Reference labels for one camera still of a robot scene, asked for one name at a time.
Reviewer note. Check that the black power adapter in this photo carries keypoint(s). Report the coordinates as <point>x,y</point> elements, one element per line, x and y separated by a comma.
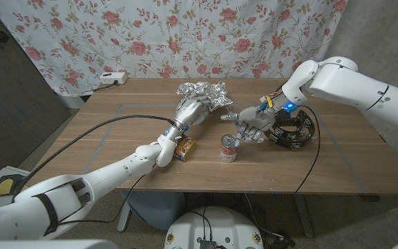
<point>283,240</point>

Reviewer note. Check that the small black torso box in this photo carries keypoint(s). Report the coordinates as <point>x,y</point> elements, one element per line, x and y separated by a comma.
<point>207,243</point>

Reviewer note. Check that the large aluminum foil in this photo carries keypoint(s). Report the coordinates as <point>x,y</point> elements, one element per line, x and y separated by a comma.
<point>206,91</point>

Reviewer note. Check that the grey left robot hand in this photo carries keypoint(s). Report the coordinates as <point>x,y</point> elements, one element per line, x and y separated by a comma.
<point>190,110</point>

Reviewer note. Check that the yellow blue Spam box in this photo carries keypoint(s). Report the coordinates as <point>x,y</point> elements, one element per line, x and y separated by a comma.
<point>186,148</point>

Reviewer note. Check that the red white soup can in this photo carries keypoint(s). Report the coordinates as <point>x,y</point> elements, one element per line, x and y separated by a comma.
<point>228,149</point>

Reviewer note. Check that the dark wooden door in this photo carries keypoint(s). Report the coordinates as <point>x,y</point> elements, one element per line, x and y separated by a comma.
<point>12,103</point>

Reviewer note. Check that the white power strip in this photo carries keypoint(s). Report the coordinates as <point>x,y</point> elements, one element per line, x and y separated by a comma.
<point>113,77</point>

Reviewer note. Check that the white robot torso base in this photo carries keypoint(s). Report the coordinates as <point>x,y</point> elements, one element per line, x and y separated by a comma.
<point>216,224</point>

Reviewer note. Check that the grey stool under table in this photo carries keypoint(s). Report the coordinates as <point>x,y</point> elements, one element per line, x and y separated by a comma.
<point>157,209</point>

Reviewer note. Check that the floral backdrop cloth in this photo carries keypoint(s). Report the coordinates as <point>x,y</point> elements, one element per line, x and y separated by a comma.
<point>116,38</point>

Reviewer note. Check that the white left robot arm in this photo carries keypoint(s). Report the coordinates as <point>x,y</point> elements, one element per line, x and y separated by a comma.
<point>92,186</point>

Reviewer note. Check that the white table leg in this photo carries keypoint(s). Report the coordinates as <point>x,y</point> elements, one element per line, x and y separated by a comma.
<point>123,216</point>

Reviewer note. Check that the black tambourine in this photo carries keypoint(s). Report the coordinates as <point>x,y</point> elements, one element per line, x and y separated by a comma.
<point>292,133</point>

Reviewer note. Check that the grey table leg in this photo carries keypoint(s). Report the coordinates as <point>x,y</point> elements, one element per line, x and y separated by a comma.
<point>304,214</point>

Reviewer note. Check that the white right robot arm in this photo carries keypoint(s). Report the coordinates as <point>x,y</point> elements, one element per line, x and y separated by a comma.
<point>351,86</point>

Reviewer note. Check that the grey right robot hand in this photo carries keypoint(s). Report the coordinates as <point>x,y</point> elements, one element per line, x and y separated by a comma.
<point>254,121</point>

